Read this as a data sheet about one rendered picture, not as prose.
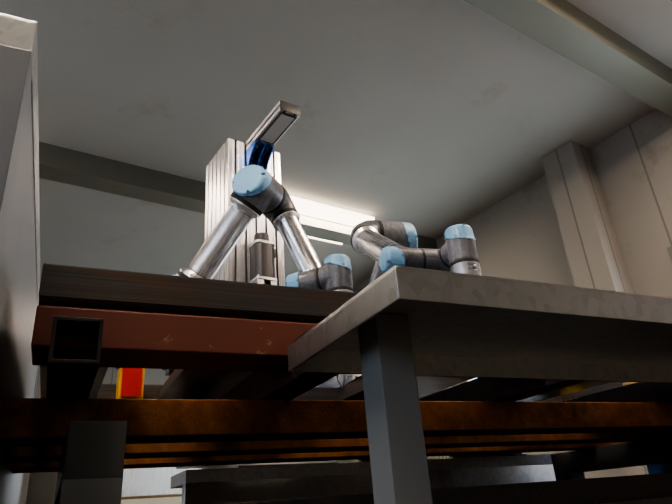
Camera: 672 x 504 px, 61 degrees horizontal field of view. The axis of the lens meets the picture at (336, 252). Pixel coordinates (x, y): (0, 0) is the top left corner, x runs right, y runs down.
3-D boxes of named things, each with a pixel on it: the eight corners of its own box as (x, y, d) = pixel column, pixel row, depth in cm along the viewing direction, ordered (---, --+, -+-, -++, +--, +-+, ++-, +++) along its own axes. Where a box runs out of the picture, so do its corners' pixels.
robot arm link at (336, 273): (328, 265, 166) (355, 259, 163) (330, 301, 161) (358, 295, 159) (316, 256, 159) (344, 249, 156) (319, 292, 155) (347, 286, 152)
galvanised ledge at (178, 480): (581, 462, 189) (578, 452, 190) (185, 483, 136) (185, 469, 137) (538, 467, 205) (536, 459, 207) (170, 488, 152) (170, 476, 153)
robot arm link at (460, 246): (463, 236, 156) (478, 222, 148) (470, 273, 151) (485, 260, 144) (437, 235, 154) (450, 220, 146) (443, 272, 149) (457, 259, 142)
